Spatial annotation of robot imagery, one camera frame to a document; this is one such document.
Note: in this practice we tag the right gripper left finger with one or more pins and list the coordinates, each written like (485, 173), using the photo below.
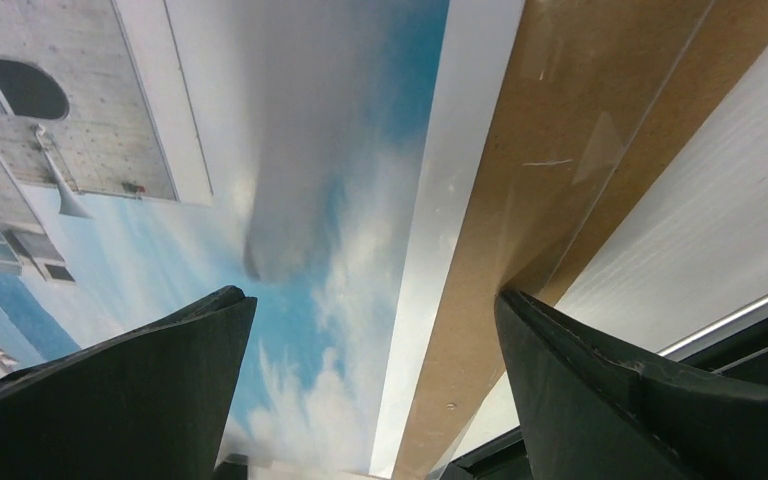
(151, 403)

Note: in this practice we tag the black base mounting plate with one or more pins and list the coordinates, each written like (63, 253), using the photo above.
(743, 355)

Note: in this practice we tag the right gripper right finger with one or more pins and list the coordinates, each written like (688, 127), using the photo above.
(593, 406)

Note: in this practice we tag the sky and building photo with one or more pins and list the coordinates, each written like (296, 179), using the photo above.
(318, 155)

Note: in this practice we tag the brown cardboard backing board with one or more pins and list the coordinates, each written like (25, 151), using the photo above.
(624, 180)

